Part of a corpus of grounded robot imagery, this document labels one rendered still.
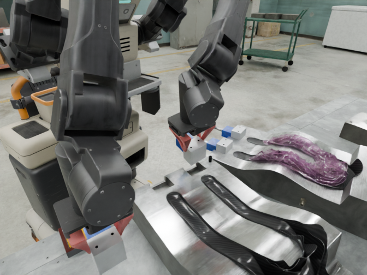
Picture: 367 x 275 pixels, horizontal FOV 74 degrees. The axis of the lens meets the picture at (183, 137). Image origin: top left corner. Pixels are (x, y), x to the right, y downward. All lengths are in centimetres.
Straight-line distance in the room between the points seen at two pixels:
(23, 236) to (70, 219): 152
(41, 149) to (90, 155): 85
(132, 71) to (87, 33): 60
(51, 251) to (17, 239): 123
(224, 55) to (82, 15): 27
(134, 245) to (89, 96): 43
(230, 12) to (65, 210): 44
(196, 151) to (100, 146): 36
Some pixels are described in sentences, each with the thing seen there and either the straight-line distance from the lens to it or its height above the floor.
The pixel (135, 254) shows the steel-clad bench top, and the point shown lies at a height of 80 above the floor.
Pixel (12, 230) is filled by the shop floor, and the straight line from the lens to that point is 198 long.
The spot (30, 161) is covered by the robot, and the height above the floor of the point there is 74.
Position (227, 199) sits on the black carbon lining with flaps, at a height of 88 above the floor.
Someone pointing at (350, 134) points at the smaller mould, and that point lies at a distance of 115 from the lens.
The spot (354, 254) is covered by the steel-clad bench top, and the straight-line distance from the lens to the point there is 73.
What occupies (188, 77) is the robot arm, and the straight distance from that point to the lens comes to 50.
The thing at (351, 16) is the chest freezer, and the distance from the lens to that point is 725.
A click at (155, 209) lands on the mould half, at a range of 58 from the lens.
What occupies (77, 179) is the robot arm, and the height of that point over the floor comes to 114.
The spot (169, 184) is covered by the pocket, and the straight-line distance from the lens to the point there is 66.
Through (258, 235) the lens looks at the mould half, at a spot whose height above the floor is 92.
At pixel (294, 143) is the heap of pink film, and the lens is 82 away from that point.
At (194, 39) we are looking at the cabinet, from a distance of 655.
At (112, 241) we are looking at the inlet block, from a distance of 45.
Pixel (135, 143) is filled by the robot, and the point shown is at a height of 79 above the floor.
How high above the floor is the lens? 132
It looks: 32 degrees down
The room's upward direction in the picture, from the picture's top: straight up
